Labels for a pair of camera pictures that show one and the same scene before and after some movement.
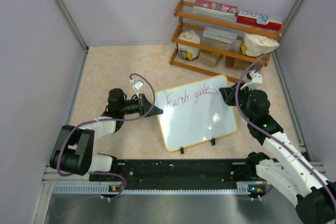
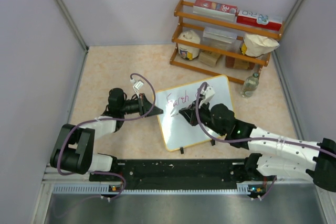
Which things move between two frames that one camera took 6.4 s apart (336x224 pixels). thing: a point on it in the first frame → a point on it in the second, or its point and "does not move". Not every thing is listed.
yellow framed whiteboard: [191, 114] does not move
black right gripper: [229, 94] → [190, 114]
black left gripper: [146, 108] does not move
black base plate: [177, 173] does not move
